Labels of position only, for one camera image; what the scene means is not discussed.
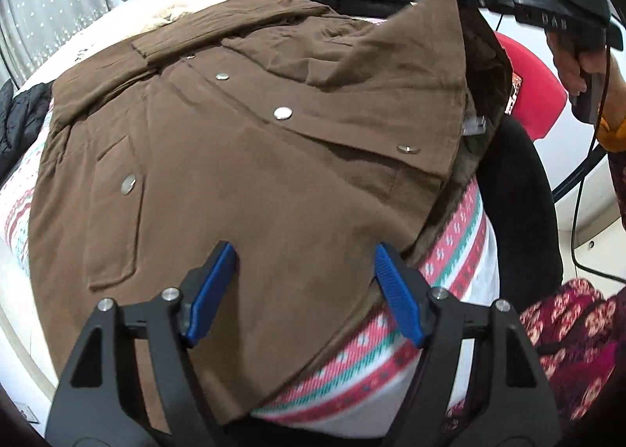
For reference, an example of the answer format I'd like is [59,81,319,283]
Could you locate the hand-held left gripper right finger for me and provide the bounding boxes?
[374,242,561,447]

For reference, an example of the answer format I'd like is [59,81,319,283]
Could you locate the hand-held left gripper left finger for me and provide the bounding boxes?
[49,241,240,447]

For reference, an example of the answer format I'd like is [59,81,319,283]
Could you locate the brown jacket with fleece collar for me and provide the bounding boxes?
[27,0,514,433]

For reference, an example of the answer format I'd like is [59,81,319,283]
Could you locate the person's right forearm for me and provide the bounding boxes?
[597,100,626,233]

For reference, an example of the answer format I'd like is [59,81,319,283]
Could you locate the person's right hand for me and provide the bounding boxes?
[547,31,626,110]

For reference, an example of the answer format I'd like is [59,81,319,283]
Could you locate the red chair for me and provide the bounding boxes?
[494,31,568,142]

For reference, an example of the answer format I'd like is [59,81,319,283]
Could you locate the patterned knit blanket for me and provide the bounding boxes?
[0,134,500,438]

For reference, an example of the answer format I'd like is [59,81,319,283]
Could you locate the maroon floral pants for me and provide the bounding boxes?
[443,278,626,447]

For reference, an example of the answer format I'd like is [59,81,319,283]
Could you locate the white bed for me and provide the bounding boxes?
[10,0,275,86]

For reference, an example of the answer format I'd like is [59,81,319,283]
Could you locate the grey starred curtain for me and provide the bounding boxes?
[0,0,123,91]

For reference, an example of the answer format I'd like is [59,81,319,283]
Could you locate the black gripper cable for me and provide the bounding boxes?
[552,27,626,284]

